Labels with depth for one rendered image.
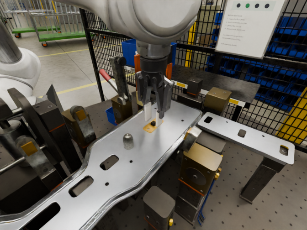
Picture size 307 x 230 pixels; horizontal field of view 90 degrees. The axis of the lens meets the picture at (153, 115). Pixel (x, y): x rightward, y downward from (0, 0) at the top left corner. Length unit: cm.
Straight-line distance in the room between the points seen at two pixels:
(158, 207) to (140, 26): 36
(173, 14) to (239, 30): 73
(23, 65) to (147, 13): 90
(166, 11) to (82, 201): 40
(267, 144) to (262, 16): 54
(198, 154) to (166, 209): 15
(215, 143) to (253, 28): 56
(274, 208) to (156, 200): 57
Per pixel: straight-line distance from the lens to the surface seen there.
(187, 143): 40
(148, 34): 20
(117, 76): 56
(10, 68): 104
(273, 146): 62
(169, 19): 19
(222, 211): 76
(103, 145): 52
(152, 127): 55
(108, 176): 44
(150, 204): 41
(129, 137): 46
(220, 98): 66
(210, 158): 43
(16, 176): 61
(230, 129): 61
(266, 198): 87
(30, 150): 49
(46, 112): 52
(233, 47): 92
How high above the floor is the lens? 137
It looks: 37 degrees down
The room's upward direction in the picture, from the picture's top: straight up
